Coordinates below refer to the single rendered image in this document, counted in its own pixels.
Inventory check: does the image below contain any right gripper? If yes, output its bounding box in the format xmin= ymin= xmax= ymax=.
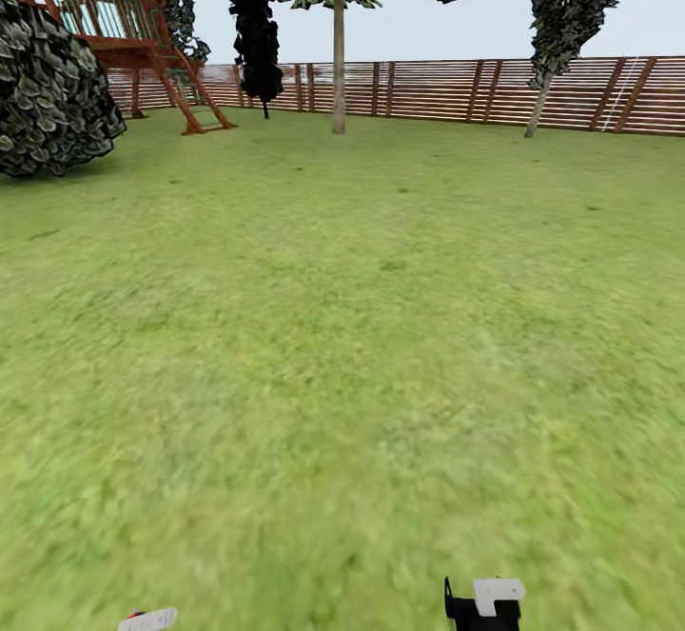
xmin=444 ymin=592 xmax=519 ymax=631

